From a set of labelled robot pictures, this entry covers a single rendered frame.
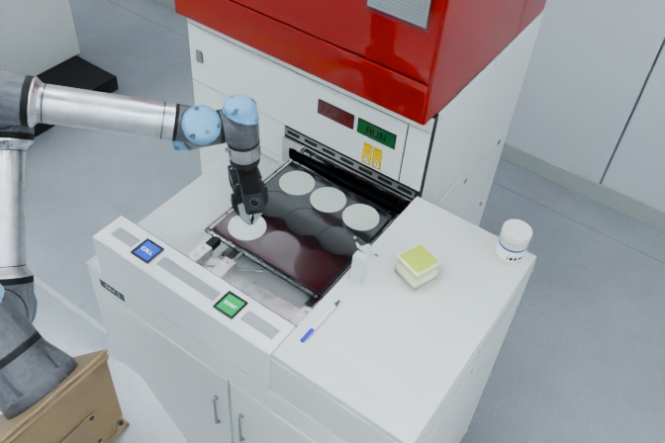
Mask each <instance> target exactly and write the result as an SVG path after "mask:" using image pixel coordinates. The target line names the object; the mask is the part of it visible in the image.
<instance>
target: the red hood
mask: <svg viewBox="0 0 665 443"><path fill-rule="evenodd" d="M174 2H175V12H176V13H177V14H180V15H182V16H184V17H186V18H188V19H191V20H193V21H195V22H197V23H199V24H202V25H204V26H206V27H208V28H210V29H212V30H215V31H217V32H219V33H221V34H223V35H226V36H228V37H230V38H232V39H234V40H236V41H239V42H241V43H243V44H246V45H249V46H251V47H253V48H255V49H257V50H260V51H262V52H264V53H266V54H268V55H270V56H273V57H275V58H277V59H279V60H281V61H284V62H286V63H288V64H290V65H292V66H294V67H297V68H299V69H301V70H303V71H305V72H308V73H310V74H312V75H314V76H316V77H318V78H321V79H323V80H325V81H327V82H329V83H331V84H333V85H335V86H337V87H339V88H342V89H344V90H346V91H348V92H350V93H352V94H355V95H357V96H359V97H361V98H363V99H366V100H368V101H370V102H372V103H374V104H376V105H379V106H381V107H383V108H385V109H387V110H390V111H392V112H394V113H396V114H398V115H401V116H403V117H405V118H407V119H409V120H411V121H414V122H416V123H418V124H420V125H422V126H424V125H425V124H426V123H427V122H428V121H429V120H430V119H431V118H432V117H433V116H434V115H435V114H436V113H437V112H439V111H440V110H441V109H442V108H443V107H444V106H445V105H446V104H447V103H448V102H449V101H450V100H451V99H452V98H453V97H454V96H455V95H456V94H457V93H458V92H459V91H460V90H461V89H462V88H463V87H464V86H465V85H466V84H467V83H468V82H469V81H470V80H471V79H472V78H474V77H475V76H476V75H477V74H478V73H479V72H480V71H481V70H482V69H483V68H484V67H485V66H486V65H487V64H488V63H489V62H490V61H491V60H492V59H493V58H494V57H495V56H496V55H497V54H498V53H499V52H500V51H501V50H502V49H503V48H504V47H505V46H506V45H507V44H509V43H510V42H511V41H512V40H513V39H514V38H515V37H516V36H517V35H518V34H519V33H520V32H521V31H522V30H523V29H524V28H525V27H526V26H527V25H528V24H529V23H530V22H531V21H532V20H533V19H534V18H535V17H536V16H537V15H538V14H539V13H540V12H542V11H543V10H544V7H545V3H546V0H174Z"/></svg>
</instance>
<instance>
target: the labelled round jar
mask: <svg viewBox="0 0 665 443"><path fill-rule="evenodd" d="M531 236H532V229H531V227H530V226H529V225H528V224H527V223H526V222H524V221H521V220H508V221H505V223H504V225H503V227H502V231H501V233H500V236H499V239H498V242H497V245H496V248H495V256H496V258H497V259H498V260H499V261H500V262H502V263H504V264H506V265H518V264H520V263H521V262H522V261H523V257H524V254H525V252H526V249H527V247H528V244H529V241H530V238H531Z"/></svg>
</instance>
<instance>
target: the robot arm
mask: <svg viewBox="0 0 665 443"><path fill-rule="evenodd" d="M258 122H259V115H258V112H257V105H256V102H255V101H254V100H253V99H252V98H251V97H249V96H246V95H241V94H238V95H233V96H231V98H227V99H226V100H225V101H224V104H223V108H222V109H220V110H216V111H215V110H214V109H213V108H211V107H209V106H205V105H196V106H190V105H183V104H176V103H170V102H164V101H157V100H150V99H145V98H138V97H131V96H125V95H118V94H112V93H105V92H98V91H92V90H85V89H78V88H72V87H65V86H59V85H52V84H45V83H43V82H42V81H41V80H40V79H39V78H38V77H37V76H31V75H25V74H20V73H15V72H11V71H7V70H4V69H0V411H1V412H2V413H3V415H4V416H5V417H6V418H7V419H8V420H9V419H12V418H14V417H16V416H18V415H20V414H21V413H23V412H24V411H26V410H27V409H29V408H30V407H31V406H33V405H34V404H36V403H37V402H38V401H40V400H41V399H43V398H44V397H45V396H46V395H48V394H49V393H50V392H51V391H52V390H54V389H55V388H56V387H57V386H58V385H59V384H60V383H62V382H63V381H64V380H65V379H66V378H67V377H68V376H69V375H70V374H71V373H72V372H73V371H74V369H75V368H76V367H77V363H76V362H75V361H74V359H73V358H72V357H71V356H70V355H68V354H67V353H65V352H64V351H62V350H60V349H59V348H57V347H56V346H54V345H52V344H51V343H49V342H48V341H46V340H45V339H44V338H43V337H42V336H41V335H40V333H39V332H38V331H37V330H36V328H35V327H34V326H33V325H32V323H33V321H34V319H35V317H36V315H37V311H38V300H37V296H36V294H35V292H34V272H33V271H32V270H31V269H30V268H28V266H27V265H26V150H27V148H28V147H29V146H30V145H32V144H33V143H34V125H35V124H37V123H41V124H49V125H56V126H64V127H71V128H79V129H86V130H93V131H100V132H108V133H122V134H129V135H137V136H144V137H152V138H159V139H167V140H172V144H173V148H174V149H175V150H176V151H184V150H188V151H190V150H192V149H196V148H201V147H207V146H212V145H217V144H222V143H226V144H227V145H228V147H227V148H225V152H227V153H228V154H229V159H230V165H229V166H228V174H229V182H230V185H231V188H232V190H233V194H231V203H232V207H233V209H234V211H235V212H236V213H237V215H238V216H239V217H240V218H241V219H242V220H243V221H244V222H245V223H247V224H248V225H252V224H255V223H256V221H257V220H258V219H259V218H260V216H261V214H262V213H263V212H264V210H265V207H266V205H267V203H268V194H267V191H268V189H267V187H263V186H264V185H265V184H264V181H262V180H261V178H262V176H261V174H260V171H259V169H258V166H257V165H258V164H259V162H260V155H261V150H260V139H259V123H258ZM231 168H232V169H231ZM250 215H252V217H251V219H250Z"/></svg>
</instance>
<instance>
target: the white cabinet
mask: <svg viewBox="0 0 665 443"><path fill-rule="evenodd" d="M87 266H88V270H89V273H90V277H91V280H92V284H93V287H94V291H95V295H96V298H97V302H98V305H99V309H100V313H101V315H102V319H103V322H104V326H105V329H106V333H107V337H108V340H109V344H110V347H111V351H112V354H113V358H114V359H115V360H118V361H120V362H123V363H124V364H125V365H127V366H128V367H129V368H131V369H132V370H133V371H134V372H136V373H137V374H138V375H140V376H141V377H142V379H143V380H144V381H145V383H146V384H147V386H148V387H149V388H150V390H151V391H152V393H153V394H154V395H155V397H156V398H157V400H158V401H159V402H160V404H161V405H162V407H163V408H164V409H165V411H166V412H167V414H168V415H169V416H170V418H171V419H172V421H173V422H174V423H175V425H176V426H177V428H178V429H179V430H180V432H181V433H182V435H183V436H184V437H185V439H186V440H187V442H188V443H347V442H346V441H344V440H343V439H342V438H340V437H339V436H337V435H336V434H334V433H333V432H331V431H330V430H329V429H327V428H326V427H324V426H323V425H321V424H320V423H318V422H317V421H316V420H315V419H314V418H312V417H311V416H309V415H308V414H306V413H305V412H304V411H302V410H301V409H299V408H298V407H296V406H295V405H293V404H292V403H291V402H289V401H288V400H286V399H284V398H283V397H281V396H279V395H278V394H276V393H275V392H273V391H272V390H268V389H267V388H265V387H264V386H262V385H261V384H259V383H258V382H257V381H255V380H254V379H252V378H251V377H249V376H248V375H247V374H245V373H244V372H242V371H241V370H239V369H238V368H236V367H235V366H234V365H232V364H231V363H229V362H228V361H226V360H225V359H223V358H222V357H221V356H219V355H218V354H216V353H215V352H213V351H212V350H210V349H209V348H208V347H206V346H205V345H203V344H202V343H200V342H199V341H197V340H196V339H195V338H193V337H192V336H190V335H189V334H187V333H186V332H184V331H183V330H182V329H180V328H179V327H177V326H176V325H174V324H173V323H172V322H170V321H169V320H167V319H166V318H164V317H163V316H161V315H160V314H159V313H157V312H156V311H154V310H152V309H151V308H149V307H148V306H147V305H145V304H144V303H142V302H141V301H139V300H138V299H136V298H135V297H134V296H132V295H131V294H129V293H128V292H126V291H125V290H123V289H122V288H121V287H119V286H118V285H116V284H115V283H113V282H112V281H110V280H109V279H108V278H106V277H105V276H103V275H102V274H100V273H99V272H98V271H96V270H95V269H93V268H92V267H90V266H89V265H87ZM521 297H522V296H521ZM520 300H521V298H519V300H518V301H517V303H516V304H515V306H514V307H513V309H512V311H511V312H510V314H509V315H508V317H507V318H506V320H505V321H504V323H503V325H502V326H501V328H500V329H499V331H498V332H497V334H496V335H495V337H494V339H493V340H492V342H491V343H490V345H489V346H488V348H487V349H486V351H485V353H484V354H483V356H482V357H481V359H480V360H479V362H478V363H477V365H476V367H475V368H474V371H473V373H471V374H470V376H469V377H468V379H467V381H466V382H465V384H464V385H463V387H462V388H461V390H460V391H459V393H458V395H457V396H456V398H455V399H454V401H453V402H452V404H451V405H450V407H449V409H448V410H447V412H446V413H445V415H444V416H443V418H442V419H441V421H440V423H439V424H438V426H437V427H436V429H435V430H434V432H433V434H432V435H431V437H430V438H429V440H428V441H427V443H459V442H460V441H461V439H462V438H463V436H464V434H465V433H466V432H467V429H468V427H469V424H470V422H471V419H472V417H473V414H474V412H475V409H476V407H477V404H478V402H479V400H480V397H481V395H482V393H483V391H484V388H485V386H486V383H487V381H488V378H489V377H490V373H491V371H492V368H493V366H494V364H495V361H496V359H497V356H498V354H499V351H500V349H501V346H502V344H503V341H504V339H505V336H506V334H507V332H508V329H509V327H510V324H511V322H512V319H513V317H514V314H515V312H516V309H517V307H518V305H519V303H520Z"/></svg>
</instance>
